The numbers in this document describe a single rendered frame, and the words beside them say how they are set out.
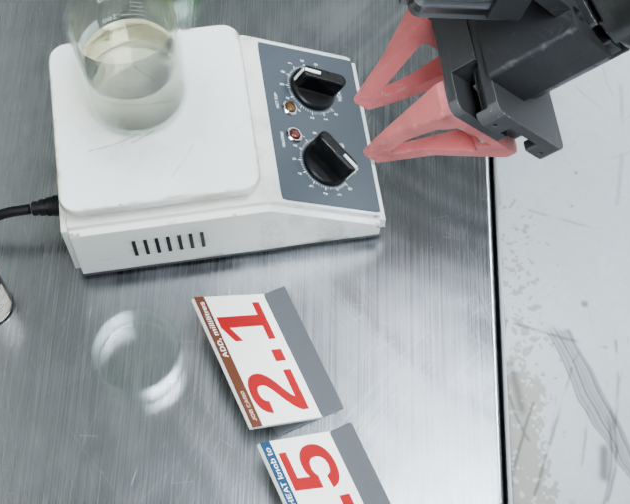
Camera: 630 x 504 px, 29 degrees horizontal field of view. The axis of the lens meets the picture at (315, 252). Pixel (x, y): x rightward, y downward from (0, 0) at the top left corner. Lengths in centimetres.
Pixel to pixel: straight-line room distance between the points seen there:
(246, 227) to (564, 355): 22
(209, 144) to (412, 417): 21
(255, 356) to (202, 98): 16
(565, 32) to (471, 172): 26
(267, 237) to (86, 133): 13
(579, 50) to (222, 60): 25
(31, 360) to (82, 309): 5
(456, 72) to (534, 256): 22
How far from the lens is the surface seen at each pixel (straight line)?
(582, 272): 82
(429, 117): 64
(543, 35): 61
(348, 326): 79
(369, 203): 79
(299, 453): 74
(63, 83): 78
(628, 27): 62
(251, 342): 76
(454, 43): 64
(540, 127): 65
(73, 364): 79
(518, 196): 84
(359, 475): 75
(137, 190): 74
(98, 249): 77
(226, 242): 78
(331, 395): 77
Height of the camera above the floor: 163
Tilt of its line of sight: 65 degrees down
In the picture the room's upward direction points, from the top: straight up
